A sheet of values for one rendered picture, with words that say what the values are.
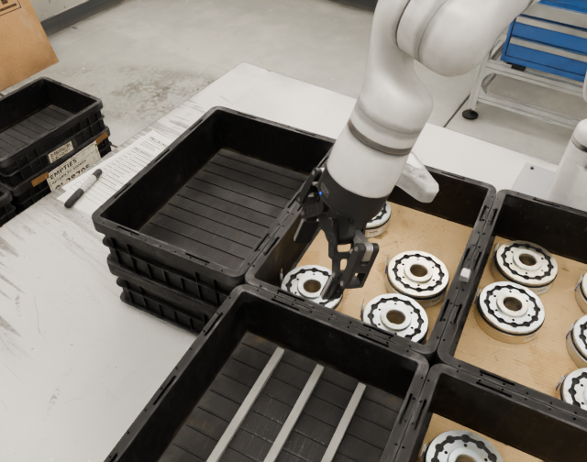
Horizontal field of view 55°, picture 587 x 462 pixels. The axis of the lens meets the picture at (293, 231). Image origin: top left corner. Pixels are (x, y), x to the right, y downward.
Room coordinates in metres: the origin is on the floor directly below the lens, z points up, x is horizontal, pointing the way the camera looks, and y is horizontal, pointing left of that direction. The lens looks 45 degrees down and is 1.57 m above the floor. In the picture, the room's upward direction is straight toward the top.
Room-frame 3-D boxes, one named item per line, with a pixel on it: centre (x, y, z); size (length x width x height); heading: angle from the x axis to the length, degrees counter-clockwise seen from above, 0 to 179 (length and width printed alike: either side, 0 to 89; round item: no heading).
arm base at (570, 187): (0.84, -0.56, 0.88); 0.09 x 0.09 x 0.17; 60
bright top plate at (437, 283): (0.62, -0.21, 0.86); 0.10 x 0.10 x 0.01
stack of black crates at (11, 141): (1.52, 0.85, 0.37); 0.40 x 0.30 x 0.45; 147
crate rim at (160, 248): (0.79, 0.12, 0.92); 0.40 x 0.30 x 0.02; 153
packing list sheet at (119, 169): (1.08, 0.39, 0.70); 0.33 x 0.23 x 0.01; 147
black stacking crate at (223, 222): (0.79, 0.12, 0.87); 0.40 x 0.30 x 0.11; 153
